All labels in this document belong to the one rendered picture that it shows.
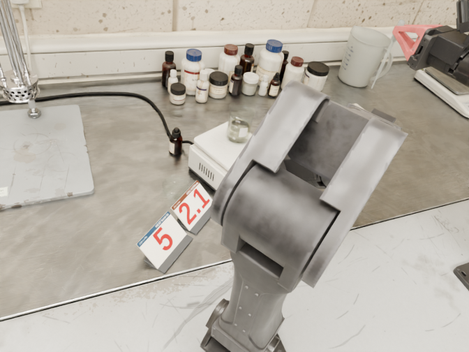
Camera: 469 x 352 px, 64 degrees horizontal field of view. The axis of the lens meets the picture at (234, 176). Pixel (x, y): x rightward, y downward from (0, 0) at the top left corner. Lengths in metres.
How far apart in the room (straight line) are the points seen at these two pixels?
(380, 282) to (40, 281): 0.60
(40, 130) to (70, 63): 0.23
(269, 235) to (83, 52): 0.90
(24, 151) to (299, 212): 0.73
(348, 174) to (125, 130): 0.75
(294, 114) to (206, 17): 0.91
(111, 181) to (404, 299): 0.62
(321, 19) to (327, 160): 1.07
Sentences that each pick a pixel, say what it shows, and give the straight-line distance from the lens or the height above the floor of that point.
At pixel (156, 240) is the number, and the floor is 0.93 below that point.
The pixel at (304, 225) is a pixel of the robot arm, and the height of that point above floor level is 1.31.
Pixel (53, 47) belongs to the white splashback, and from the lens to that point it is 1.08.
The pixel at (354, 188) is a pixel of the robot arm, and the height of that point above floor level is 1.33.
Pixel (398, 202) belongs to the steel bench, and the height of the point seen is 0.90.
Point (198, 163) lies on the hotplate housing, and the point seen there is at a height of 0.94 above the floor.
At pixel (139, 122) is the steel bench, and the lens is 0.97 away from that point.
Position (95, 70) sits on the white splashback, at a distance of 1.12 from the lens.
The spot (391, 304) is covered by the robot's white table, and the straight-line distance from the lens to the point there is 0.77.
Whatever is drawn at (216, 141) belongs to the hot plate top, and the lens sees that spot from 0.79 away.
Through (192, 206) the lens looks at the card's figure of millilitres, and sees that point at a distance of 0.75.
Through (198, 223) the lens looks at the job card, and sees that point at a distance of 0.75.
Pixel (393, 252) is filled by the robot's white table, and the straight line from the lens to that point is 0.84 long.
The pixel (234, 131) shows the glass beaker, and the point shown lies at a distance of 0.77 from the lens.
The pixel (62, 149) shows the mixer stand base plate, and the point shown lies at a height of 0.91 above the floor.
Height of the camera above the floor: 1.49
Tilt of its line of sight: 44 degrees down
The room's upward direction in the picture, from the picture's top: 12 degrees clockwise
